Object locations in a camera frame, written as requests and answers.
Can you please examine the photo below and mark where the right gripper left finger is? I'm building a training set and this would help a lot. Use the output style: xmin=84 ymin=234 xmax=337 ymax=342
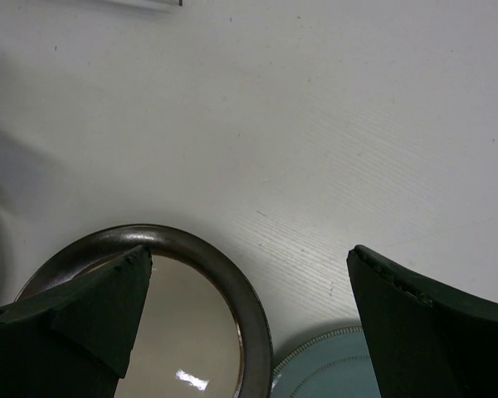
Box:
xmin=0 ymin=245 xmax=152 ymax=397

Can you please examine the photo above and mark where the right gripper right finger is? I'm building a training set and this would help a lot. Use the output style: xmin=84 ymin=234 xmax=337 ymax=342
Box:
xmin=347 ymin=245 xmax=498 ymax=397

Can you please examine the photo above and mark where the light blue ceramic plate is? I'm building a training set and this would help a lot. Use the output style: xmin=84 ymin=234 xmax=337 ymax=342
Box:
xmin=270 ymin=325 xmax=380 ymax=398

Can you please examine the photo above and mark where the brown rimmed cream plate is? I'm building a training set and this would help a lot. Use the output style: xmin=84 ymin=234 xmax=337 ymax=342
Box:
xmin=16 ymin=224 xmax=273 ymax=397

